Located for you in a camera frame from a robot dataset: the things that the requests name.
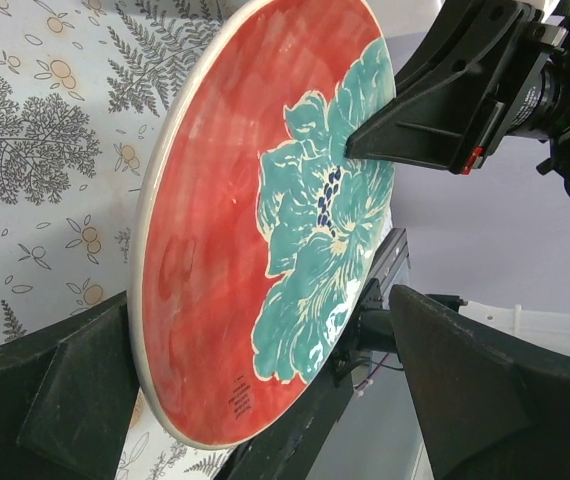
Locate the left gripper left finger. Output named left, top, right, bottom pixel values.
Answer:
left=0, top=293, right=139, bottom=479

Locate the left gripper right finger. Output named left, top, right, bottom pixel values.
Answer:
left=390, top=285, right=570, bottom=479

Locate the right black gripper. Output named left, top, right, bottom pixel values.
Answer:
left=346, top=1, right=565, bottom=174

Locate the large red teal plate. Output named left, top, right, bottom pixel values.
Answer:
left=127, top=1, right=395, bottom=450

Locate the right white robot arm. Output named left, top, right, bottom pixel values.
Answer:
left=346, top=1, right=570, bottom=197

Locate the floral patterned table mat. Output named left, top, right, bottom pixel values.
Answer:
left=0, top=1, right=233, bottom=479

